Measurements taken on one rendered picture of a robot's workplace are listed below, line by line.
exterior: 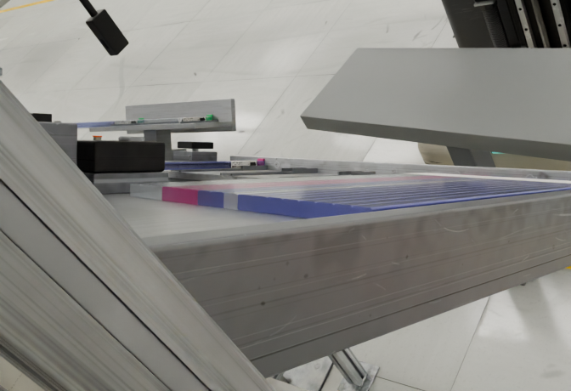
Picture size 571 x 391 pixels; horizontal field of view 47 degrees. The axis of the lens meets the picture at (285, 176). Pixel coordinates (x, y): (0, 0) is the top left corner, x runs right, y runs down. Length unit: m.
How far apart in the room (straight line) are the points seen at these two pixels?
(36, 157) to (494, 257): 0.35
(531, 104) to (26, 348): 1.10
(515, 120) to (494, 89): 0.11
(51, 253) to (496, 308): 1.56
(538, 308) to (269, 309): 1.41
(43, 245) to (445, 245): 0.28
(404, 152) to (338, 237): 1.89
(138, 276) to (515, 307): 1.53
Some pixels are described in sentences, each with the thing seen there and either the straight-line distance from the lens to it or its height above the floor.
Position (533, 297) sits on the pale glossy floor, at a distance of 1.69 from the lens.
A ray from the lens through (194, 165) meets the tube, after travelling 1.03.
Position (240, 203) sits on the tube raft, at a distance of 0.46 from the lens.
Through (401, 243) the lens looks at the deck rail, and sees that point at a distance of 0.36.
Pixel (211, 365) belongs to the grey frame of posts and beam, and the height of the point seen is 1.20.
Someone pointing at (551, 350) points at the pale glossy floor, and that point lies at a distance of 1.60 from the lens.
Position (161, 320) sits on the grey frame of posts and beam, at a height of 1.23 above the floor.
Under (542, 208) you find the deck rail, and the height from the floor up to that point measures 0.95.
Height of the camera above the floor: 1.34
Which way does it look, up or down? 34 degrees down
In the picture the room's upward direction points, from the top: 33 degrees counter-clockwise
